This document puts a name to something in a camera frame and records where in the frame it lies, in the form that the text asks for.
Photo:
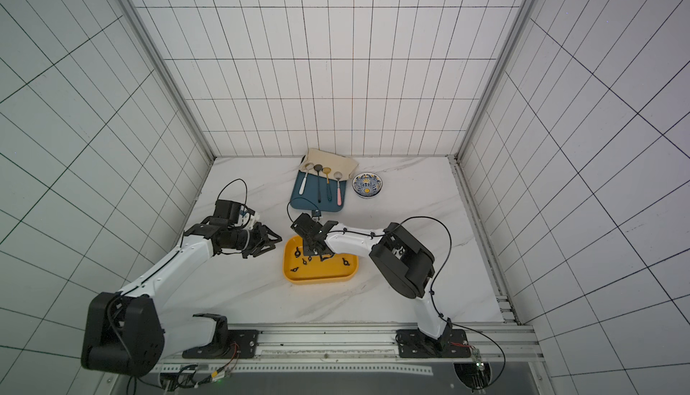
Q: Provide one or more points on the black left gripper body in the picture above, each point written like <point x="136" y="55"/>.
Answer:
<point x="240" y="240"/>

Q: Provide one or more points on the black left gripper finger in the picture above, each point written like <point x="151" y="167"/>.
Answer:
<point x="268" y="235"/>
<point x="255" y="252"/>

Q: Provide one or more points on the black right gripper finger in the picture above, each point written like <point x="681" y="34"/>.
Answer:
<point x="307" y="252"/>
<point x="325" y="255"/>

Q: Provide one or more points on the yellow plastic storage box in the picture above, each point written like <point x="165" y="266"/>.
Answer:
<point x="317" y="271"/>

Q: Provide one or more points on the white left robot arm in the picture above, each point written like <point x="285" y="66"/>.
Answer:
<point x="124" y="332"/>

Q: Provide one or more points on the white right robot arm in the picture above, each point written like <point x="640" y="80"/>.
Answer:
<point x="403" y="261"/>

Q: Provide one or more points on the dark teal tray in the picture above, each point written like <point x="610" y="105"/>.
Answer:
<point x="308" y="201"/>

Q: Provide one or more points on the gold spoon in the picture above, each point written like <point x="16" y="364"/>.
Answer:
<point x="327" y="171"/>

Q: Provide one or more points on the beige cloth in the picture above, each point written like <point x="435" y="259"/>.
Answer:
<point x="337" y="163"/>

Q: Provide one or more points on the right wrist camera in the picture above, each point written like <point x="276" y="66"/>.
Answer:
<point x="306" y="227"/>

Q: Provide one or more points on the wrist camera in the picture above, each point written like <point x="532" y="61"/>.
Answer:
<point x="233" y="214"/>
<point x="306" y="227"/>

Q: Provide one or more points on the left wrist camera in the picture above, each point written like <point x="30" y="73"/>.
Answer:
<point x="233" y="214"/>

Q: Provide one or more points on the pink handled spoon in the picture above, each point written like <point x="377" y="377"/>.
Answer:
<point x="338" y="177"/>

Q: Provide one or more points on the black handled spoon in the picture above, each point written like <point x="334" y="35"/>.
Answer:
<point x="318" y="169"/>

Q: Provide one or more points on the white handled spoon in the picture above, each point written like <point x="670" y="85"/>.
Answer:
<point x="307" y="168"/>

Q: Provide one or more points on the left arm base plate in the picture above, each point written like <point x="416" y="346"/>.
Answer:
<point x="225" y="343"/>

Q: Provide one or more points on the aluminium rail frame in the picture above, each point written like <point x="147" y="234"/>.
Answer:
<point x="349" y="348"/>

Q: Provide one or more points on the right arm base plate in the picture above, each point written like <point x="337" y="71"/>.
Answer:
<point x="413" y="344"/>

